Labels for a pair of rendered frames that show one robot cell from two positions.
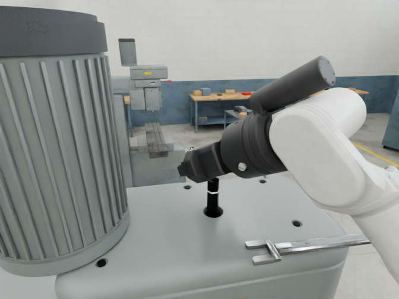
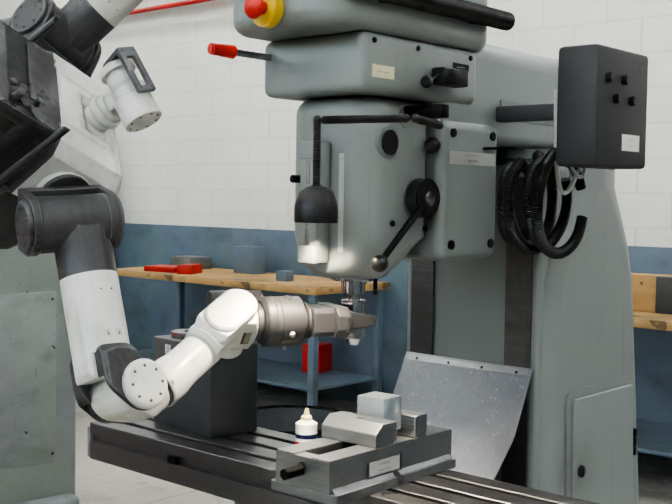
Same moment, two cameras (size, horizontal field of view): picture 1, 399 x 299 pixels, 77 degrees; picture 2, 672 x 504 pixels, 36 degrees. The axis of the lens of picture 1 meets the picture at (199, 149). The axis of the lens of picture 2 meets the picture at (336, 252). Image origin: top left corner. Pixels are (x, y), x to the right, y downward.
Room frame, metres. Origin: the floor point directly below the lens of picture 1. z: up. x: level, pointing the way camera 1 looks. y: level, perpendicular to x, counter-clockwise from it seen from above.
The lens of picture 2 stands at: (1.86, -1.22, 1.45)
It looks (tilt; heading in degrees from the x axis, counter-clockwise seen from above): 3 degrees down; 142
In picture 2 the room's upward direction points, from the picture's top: 1 degrees clockwise
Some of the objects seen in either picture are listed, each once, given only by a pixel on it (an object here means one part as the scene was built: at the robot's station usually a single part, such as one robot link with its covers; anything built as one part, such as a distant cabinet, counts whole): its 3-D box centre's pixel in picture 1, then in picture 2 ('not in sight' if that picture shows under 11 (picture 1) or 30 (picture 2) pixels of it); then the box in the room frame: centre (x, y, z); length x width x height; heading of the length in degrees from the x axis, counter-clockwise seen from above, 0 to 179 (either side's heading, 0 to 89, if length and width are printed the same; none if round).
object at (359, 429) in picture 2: not in sight; (358, 428); (0.46, -0.07, 1.05); 0.12 x 0.06 x 0.04; 11
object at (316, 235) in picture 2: not in sight; (314, 202); (0.41, -0.13, 1.45); 0.04 x 0.04 x 0.21; 11
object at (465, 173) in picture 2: not in sight; (421, 190); (0.35, 0.17, 1.47); 0.24 x 0.19 x 0.26; 11
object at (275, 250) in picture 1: (325, 243); not in sight; (0.30, -0.19, 1.89); 0.24 x 0.04 x 0.01; 99
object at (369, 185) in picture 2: not in sight; (357, 188); (0.38, -0.02, 1.47); 0.21 x 0.19 x 0.32; 11
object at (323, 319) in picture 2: not in sight; (307, 321); (0.36, -0.11, 1.23); 0.13 x 0.12 x 0.10; 166
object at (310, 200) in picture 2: not in sight; (316, 203); (0.48, -0.19, 1.44); 0.07 x 0.07 x 0.06
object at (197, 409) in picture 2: not in sight; (204, 379); (-0.06, -0.07, 1.06); 0.22 x 0.12 x 0.20; 4
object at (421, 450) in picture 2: not in sight; (368, 446); (0.45, -0.04, 1.01); 0.35 x 0.15 x 0.11; 101
